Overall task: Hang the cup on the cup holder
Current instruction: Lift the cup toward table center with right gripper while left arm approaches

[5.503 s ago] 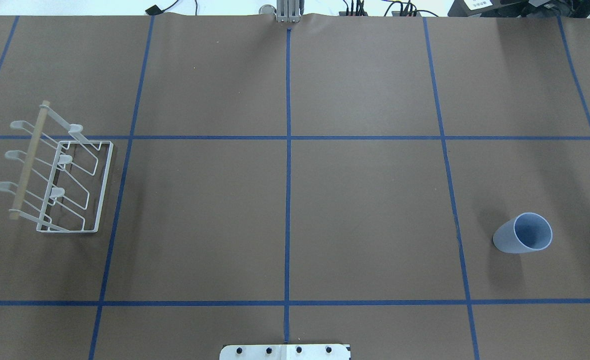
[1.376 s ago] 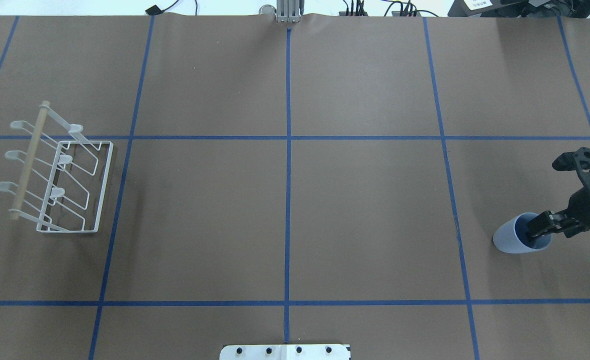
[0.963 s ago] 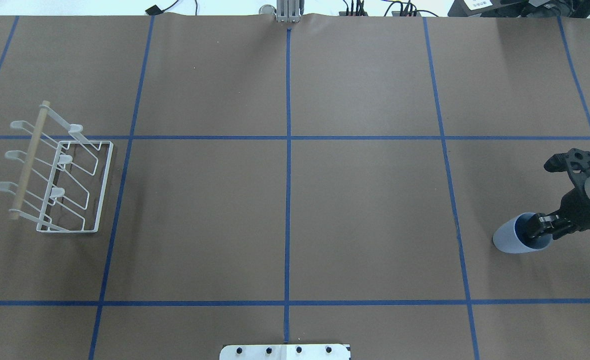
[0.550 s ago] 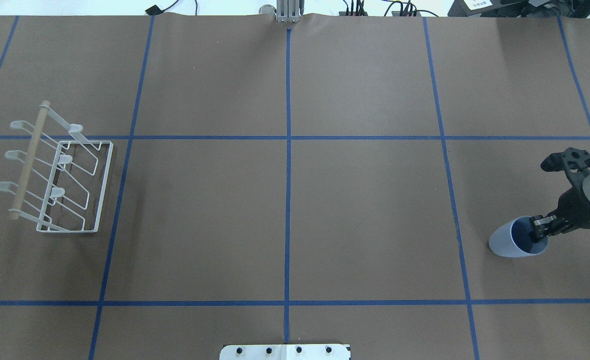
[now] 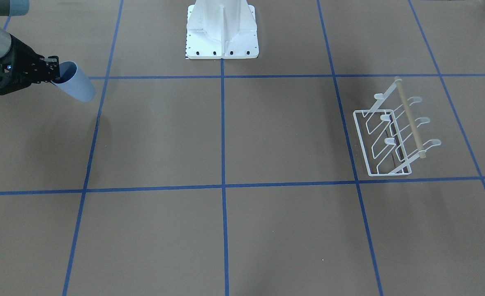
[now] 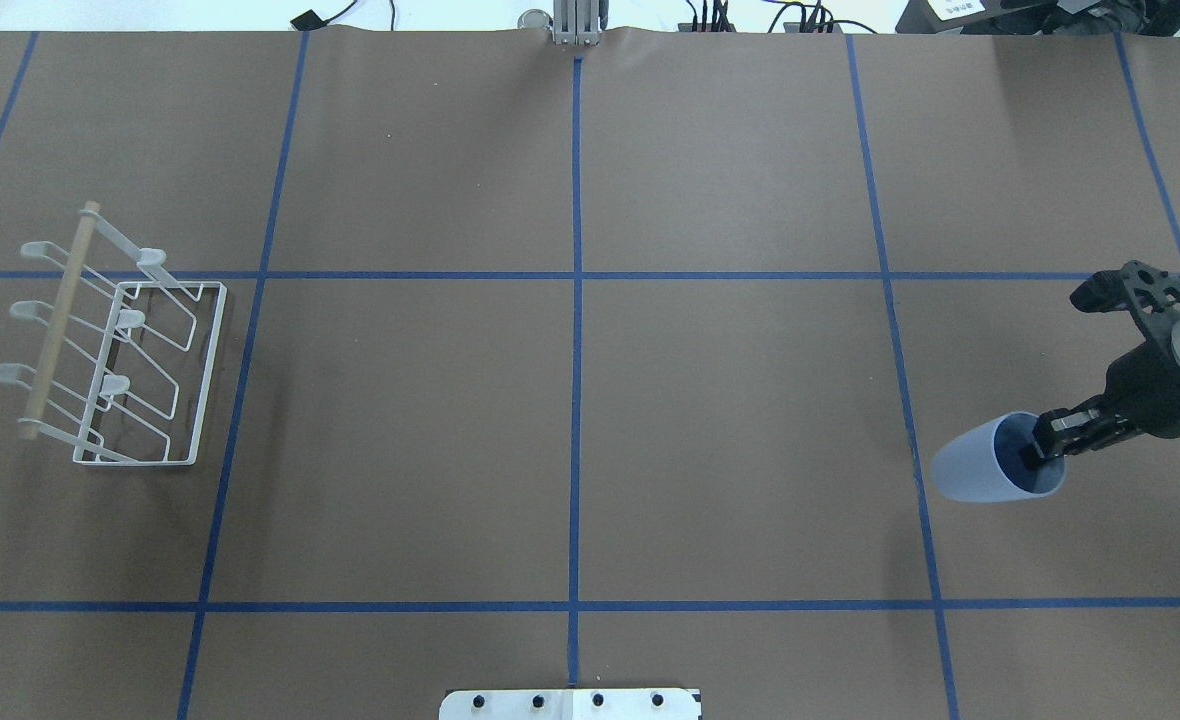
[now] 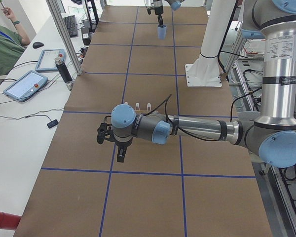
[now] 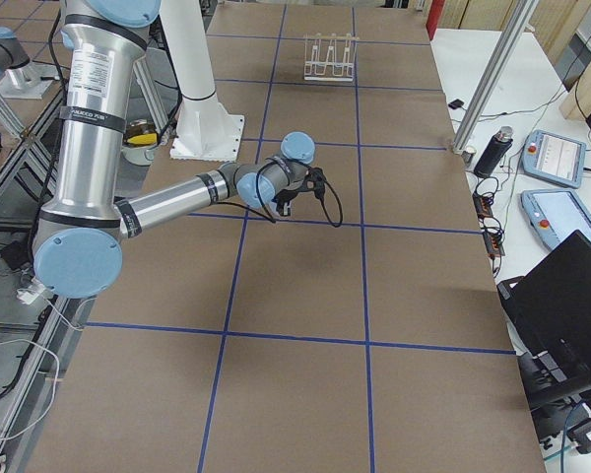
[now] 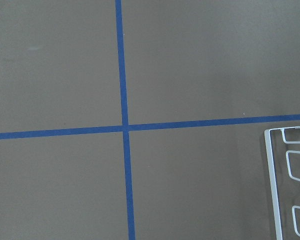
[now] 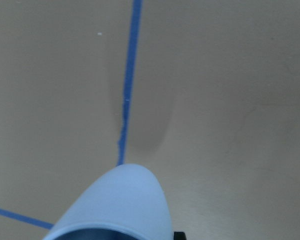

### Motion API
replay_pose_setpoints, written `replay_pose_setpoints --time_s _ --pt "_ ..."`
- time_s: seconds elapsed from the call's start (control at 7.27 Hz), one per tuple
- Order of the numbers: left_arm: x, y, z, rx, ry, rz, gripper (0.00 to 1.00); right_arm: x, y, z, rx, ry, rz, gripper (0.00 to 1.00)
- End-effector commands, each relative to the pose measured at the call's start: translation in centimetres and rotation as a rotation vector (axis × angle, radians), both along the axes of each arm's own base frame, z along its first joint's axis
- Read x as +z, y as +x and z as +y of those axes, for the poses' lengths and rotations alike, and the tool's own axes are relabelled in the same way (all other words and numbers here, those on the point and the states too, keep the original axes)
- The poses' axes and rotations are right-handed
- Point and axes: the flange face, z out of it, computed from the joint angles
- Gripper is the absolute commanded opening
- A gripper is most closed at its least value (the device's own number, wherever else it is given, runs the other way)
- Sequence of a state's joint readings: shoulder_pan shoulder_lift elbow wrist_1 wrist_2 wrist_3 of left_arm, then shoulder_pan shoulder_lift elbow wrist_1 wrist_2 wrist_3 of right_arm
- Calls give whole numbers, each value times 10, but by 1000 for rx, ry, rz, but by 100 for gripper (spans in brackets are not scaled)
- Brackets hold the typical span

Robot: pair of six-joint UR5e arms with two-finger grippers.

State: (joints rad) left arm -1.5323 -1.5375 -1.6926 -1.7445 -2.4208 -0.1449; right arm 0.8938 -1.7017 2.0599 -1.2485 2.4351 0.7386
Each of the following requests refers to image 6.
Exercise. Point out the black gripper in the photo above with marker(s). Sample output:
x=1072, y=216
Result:
x=1148, y=392

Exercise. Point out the light blue plastic cup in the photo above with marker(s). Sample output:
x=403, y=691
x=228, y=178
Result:
x=984, y=465

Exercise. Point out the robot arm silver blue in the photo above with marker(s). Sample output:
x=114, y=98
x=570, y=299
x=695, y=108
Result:
x=1161, y=330

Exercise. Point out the small black adapter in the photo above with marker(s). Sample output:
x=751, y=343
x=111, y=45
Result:
x=308, y=21

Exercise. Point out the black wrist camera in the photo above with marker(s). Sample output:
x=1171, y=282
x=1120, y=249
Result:
x=1136, y=287

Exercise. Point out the aluminium frame post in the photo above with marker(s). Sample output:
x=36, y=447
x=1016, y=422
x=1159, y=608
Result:
x=579, y=22

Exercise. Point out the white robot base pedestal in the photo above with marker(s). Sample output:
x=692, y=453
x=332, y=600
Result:
x=573, y=703

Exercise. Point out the white wire cup holder rack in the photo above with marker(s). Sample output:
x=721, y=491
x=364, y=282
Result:
x=129, y=351

